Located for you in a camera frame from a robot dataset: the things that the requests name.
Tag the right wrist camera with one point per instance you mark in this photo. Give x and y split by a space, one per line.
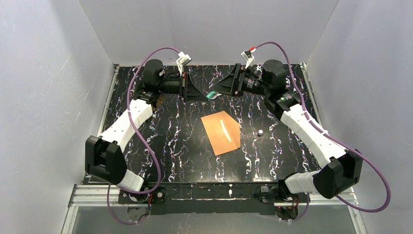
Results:
247 55

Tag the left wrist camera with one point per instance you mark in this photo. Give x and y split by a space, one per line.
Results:
183 60

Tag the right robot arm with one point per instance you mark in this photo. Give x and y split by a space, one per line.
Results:
340 168

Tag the aluminium front frame rail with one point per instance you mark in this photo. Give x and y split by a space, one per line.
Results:
205 208

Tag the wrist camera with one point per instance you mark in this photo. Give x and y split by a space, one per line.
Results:
247 55
183 60

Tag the tan letter paper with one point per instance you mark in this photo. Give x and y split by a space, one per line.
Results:
225 131

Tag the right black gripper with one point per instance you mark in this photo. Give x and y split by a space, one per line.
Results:
240 82

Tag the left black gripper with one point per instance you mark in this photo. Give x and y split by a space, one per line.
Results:
185 86

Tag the orange envelope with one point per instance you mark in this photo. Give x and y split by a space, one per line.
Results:
217 139

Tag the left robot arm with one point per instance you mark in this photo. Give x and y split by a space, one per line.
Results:
104 154

